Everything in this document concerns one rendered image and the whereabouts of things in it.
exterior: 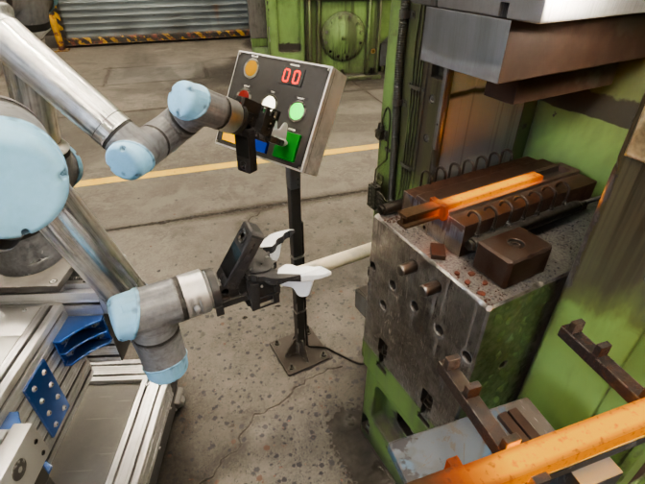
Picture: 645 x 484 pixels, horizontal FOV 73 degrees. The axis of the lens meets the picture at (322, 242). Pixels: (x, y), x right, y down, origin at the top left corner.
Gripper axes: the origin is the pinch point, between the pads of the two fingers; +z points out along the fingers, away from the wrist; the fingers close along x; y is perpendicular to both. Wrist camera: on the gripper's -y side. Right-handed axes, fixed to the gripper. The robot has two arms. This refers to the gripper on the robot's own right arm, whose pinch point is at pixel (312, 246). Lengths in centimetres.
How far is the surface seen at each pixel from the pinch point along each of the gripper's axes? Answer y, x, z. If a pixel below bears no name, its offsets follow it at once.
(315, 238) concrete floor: 100, -132, 69
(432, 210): -0.9, 1.5, 27.0
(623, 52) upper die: -29, 8, 63
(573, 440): -1.1, 48.0, 7.6
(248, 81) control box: -13, -65, 13
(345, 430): 100, -17, 21
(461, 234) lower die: 3.0, 7.0, 30.6
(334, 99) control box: -12, -43, 29
